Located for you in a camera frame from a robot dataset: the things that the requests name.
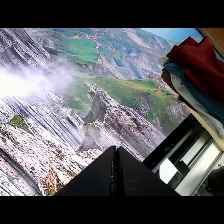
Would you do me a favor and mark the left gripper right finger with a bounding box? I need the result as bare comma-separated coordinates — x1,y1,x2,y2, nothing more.
116,146,181,197

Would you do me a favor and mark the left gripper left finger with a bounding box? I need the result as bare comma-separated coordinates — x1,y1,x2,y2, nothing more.
54,145,118,197

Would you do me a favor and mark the cream garment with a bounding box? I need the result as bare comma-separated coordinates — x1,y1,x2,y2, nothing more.
184,99,224,152

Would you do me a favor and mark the blue garment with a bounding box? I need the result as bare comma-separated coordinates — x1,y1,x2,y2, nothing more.
163,59,224,126

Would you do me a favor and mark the silver frame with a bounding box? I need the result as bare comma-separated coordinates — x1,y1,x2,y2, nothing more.
151,128,224,197

